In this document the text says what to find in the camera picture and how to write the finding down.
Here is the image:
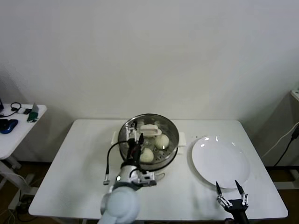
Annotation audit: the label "white steamed baozi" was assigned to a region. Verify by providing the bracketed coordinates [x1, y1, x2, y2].
[139, 148, 154, 163]
[154, 134, 170, 150]

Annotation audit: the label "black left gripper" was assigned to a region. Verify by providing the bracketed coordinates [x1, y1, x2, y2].
[125, 121, 144, 165]

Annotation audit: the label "white round plate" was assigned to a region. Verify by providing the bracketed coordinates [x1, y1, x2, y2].
[191, 135, 251, 189]

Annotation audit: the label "blue device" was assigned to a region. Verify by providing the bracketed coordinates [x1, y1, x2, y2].
[0, 118, 18, 134]

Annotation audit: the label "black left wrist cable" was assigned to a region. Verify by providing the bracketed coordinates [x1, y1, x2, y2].
[103, 140, 131, 185]

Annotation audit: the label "white metal floor frame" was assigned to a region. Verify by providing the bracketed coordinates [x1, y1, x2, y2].
[273, 168, 299, 189]

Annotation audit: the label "glass lid with white handle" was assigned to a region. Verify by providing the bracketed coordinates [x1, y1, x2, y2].
[118, 114, 180, 165]

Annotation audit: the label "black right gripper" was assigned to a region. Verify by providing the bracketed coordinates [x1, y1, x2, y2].
[215, 179, 249, 224]

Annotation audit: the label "black headphones with cable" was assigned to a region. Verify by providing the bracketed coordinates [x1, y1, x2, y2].
[0, 102, 22, 117]

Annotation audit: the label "black power cable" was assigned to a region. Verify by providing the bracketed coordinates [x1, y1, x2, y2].
[273, 132, 299, 167]

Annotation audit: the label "green tool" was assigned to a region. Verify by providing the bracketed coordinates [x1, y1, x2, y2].
[26, 111, 38, 123]

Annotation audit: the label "white power cable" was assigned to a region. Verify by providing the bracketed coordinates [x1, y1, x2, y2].
[261, 122, 299, 159]

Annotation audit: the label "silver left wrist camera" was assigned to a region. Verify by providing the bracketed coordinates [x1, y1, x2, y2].
[136, 171, 157, 187]

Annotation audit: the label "steel steamer basket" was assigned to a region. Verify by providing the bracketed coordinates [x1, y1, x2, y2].
[109, 113, 187, 170]

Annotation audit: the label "white side table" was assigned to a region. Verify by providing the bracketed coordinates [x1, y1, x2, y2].
[0, 104, 47, 208]

